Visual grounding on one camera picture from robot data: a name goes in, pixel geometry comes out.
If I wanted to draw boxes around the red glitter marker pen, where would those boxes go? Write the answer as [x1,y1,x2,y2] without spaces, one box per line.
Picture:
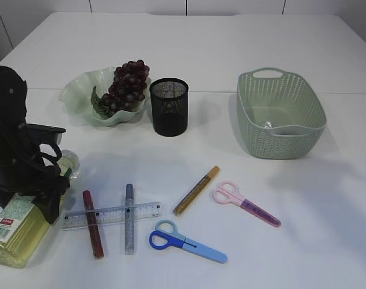
[82,190,104,259]

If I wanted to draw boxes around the yellow oil bottle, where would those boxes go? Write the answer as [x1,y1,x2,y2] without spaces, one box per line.
[0,149,81,269]

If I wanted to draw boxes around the gold glitter marker pen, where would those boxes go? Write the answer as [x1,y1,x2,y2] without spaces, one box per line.
[173,166,220,216]

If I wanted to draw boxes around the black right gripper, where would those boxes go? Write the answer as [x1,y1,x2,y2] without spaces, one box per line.
[0,123,70,225]

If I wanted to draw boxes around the black mesh pen holder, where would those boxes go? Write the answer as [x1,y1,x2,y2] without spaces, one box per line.
[149,78,188,137]

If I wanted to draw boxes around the clear plastic ruler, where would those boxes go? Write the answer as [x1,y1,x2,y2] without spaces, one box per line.
[62,202,163,230]

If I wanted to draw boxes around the blue capped scissors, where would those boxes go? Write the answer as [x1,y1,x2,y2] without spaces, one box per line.
[149,219,228,264]

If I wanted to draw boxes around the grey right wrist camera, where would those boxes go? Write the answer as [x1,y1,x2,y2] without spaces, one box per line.
[27,123,66,145]

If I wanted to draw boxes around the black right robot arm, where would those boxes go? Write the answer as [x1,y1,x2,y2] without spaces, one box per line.
[0,66,70,224]

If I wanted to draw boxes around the green woven plastic basket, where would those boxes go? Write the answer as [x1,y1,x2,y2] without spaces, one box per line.
[237,67,327,160]

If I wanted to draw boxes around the purple artificial grape bunch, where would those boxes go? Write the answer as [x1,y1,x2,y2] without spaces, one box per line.
[91,60,149,119]

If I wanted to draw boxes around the pink capped scissors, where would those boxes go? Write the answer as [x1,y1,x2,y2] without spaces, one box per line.
[212,181,281,228]

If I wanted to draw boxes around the silver glitter marker pen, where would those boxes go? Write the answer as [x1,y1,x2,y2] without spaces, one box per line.
[125,184,135,255]

